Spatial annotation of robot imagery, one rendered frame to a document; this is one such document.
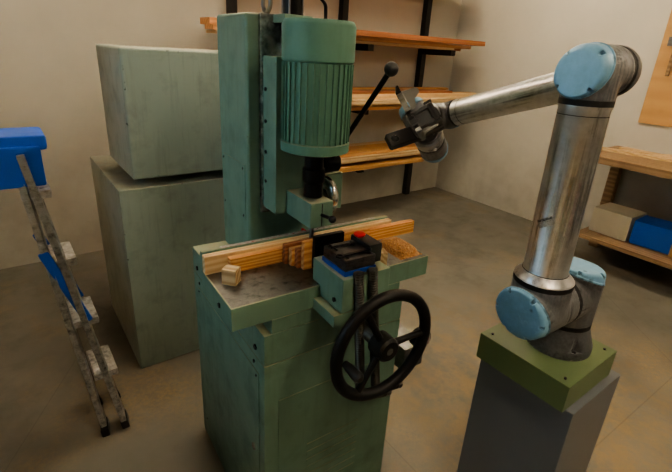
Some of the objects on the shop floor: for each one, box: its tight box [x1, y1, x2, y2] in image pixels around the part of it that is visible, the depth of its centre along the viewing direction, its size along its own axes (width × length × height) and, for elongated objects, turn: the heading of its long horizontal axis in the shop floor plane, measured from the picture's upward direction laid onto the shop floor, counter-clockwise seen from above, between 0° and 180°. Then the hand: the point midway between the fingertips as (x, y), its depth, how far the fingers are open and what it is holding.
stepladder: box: [0, 127, 130, 437], centre depth 156 cm, size 27×25×116 cm
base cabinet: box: [194, 270, 400, 472], centre depth 154 cm, size 45×58×71 cm
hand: (406, 108), depth 114 cm, fingers open, 14 cm apart
